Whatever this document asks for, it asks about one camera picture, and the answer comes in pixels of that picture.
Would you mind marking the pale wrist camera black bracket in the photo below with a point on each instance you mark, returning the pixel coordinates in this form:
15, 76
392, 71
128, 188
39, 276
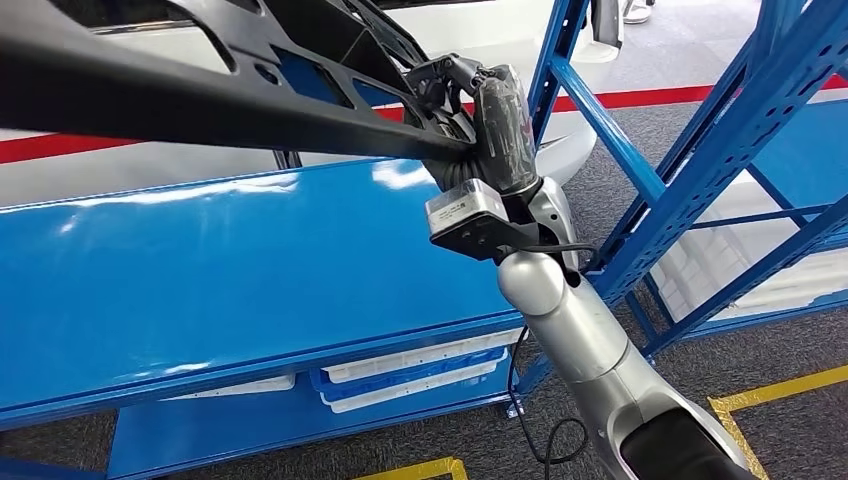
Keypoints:
477, 235

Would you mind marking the blue plastic bin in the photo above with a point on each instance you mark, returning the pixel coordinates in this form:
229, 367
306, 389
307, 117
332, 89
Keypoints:
411, 376

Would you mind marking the black stanchion post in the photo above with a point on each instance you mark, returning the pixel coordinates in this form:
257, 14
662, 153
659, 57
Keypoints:
288, 160

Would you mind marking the blue metal shelf rack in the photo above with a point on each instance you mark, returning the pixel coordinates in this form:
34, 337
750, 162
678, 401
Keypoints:
808, 152
199, 265

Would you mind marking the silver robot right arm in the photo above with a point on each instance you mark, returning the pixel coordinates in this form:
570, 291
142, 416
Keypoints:
570, 318

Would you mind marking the large white plastic bin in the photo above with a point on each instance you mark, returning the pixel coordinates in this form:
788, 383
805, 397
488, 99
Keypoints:
722, 199
702, 265
782, 298

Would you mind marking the yellow floor tape square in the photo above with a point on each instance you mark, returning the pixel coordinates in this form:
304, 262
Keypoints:
424, 469
782, 387

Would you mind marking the white round base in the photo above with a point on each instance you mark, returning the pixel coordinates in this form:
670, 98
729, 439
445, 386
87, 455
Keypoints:
637, 12

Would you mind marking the long black plastic panel part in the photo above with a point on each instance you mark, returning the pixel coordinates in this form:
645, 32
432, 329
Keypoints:
132, 99

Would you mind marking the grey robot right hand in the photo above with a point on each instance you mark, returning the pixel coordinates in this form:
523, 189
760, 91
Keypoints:
507, 132

